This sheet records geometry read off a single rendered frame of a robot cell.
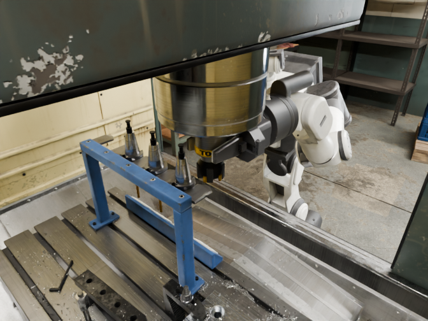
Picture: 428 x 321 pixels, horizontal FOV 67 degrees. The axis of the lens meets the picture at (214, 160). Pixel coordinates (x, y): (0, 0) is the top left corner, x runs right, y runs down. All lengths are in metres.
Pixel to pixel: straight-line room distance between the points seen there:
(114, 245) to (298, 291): 0.65
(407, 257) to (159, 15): 1.14
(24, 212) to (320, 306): 1.19
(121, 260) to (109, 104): 0.77
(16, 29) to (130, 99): 1.46
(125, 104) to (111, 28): 1.43
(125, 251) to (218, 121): 0.79
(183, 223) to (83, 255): 0.46
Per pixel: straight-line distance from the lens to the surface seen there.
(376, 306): 1.38
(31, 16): 0.20
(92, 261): 1.13
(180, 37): 0.25
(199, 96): 0.40
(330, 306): 1.25
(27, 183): 1.55
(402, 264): 1.28
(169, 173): 0.89
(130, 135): 0.95
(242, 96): 0.41
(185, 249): 0.86
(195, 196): 0.79
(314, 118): 0.64
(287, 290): 1.23
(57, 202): 1.56
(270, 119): 0.57
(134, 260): 1.10
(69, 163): 1.59
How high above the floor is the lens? 1.69
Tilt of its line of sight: 30 degrees down
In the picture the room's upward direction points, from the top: straight up
